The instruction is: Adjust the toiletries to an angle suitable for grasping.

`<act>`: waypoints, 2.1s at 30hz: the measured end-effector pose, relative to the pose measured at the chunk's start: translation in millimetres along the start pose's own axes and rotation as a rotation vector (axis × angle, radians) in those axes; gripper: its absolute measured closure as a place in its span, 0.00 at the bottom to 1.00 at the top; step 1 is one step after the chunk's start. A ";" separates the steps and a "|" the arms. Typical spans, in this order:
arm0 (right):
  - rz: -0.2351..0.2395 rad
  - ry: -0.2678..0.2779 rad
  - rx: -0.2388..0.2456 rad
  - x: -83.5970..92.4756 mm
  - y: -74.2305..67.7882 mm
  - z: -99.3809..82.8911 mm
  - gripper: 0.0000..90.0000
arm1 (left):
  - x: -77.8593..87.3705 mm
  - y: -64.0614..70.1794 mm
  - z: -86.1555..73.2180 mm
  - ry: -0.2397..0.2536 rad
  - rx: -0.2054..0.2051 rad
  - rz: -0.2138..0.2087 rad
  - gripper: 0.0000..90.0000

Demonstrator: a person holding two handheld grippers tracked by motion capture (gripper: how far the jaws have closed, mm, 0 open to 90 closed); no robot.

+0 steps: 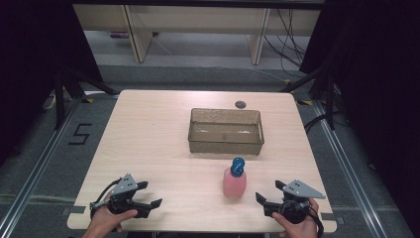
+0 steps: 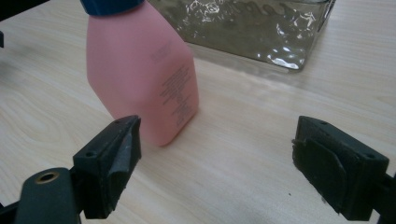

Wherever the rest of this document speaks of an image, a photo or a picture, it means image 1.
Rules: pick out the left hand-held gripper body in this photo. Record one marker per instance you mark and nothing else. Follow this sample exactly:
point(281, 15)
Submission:
point(124, 198)

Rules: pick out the aluminium floor rail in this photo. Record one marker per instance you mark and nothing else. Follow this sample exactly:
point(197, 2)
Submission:
point(346, 172)
point(36, 172)

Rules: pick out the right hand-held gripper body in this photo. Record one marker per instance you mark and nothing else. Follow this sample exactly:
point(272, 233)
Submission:
point(294, 208)

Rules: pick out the clear brown plastic box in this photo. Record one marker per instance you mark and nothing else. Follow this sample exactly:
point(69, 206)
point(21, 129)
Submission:
point(226, 143)

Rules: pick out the grey tape strip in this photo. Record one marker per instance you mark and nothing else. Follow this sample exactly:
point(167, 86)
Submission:
point(333, 218)
point(74, 209)

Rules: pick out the black metal stand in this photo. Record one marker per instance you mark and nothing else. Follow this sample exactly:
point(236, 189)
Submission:
point(330, 99)
point(60, 99)

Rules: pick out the person's left hand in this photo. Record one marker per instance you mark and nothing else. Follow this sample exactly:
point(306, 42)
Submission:
point(104, 223)

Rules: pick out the person's right hand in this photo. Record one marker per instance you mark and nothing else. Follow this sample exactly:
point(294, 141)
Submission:
point(302, 229)

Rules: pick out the pink bottle with blue cap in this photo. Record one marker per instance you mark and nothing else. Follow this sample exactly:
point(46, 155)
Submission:
point(234, 185)

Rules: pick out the dark round table grommet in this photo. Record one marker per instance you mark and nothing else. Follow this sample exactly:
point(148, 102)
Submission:
point(240, 104)

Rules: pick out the black curtain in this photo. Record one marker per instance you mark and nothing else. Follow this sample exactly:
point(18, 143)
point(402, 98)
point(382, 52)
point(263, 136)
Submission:
point(379, 82)
point(36, 66)

